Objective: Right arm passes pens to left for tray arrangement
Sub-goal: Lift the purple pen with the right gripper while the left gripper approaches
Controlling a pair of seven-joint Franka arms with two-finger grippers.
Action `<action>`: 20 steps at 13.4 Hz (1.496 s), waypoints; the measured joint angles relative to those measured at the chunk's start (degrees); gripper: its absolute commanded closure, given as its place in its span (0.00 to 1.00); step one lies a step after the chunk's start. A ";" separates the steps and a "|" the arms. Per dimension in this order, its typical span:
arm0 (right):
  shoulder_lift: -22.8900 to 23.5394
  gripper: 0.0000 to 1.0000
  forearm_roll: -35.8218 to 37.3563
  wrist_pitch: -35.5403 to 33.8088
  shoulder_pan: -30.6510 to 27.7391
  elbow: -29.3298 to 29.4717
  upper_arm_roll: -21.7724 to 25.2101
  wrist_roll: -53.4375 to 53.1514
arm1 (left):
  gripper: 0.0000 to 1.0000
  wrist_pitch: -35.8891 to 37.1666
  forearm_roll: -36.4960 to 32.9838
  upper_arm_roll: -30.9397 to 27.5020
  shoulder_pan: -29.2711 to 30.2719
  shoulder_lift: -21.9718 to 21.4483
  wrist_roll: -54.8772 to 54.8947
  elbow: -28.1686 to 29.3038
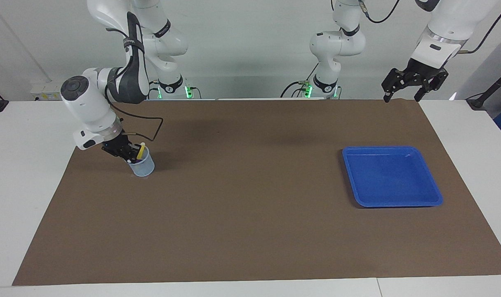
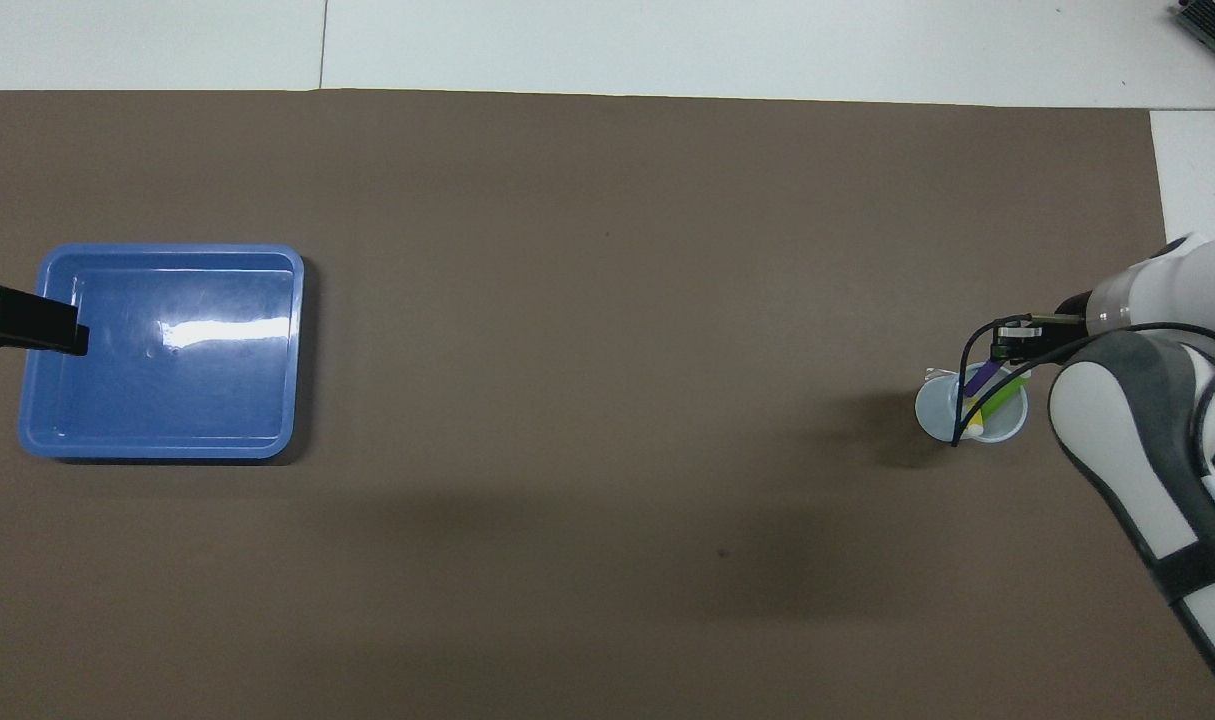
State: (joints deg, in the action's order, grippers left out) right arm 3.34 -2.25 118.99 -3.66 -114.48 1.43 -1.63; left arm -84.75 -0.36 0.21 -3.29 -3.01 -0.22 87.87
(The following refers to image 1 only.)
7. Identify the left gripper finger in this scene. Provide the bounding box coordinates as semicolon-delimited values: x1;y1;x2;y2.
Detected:
414;71;449;102
381;68;412;103

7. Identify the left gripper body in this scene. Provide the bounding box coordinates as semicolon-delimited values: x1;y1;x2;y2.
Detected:
403;58;446;80

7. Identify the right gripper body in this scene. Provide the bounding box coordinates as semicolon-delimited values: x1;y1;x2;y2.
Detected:
101;134;132;160

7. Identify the blue plastic tray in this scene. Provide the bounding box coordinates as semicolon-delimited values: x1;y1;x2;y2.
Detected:
341;145;444;208

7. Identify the clear plastic cup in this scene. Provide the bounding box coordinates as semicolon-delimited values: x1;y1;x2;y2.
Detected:
127;146;155;177

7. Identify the black cable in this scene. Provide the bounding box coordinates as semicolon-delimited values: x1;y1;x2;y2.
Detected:
459;0;501;55
109;102;165;143
280;62;319;99
358;0;401;24

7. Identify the white wall socket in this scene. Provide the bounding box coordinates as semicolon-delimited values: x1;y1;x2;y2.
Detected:
30;84;64;101

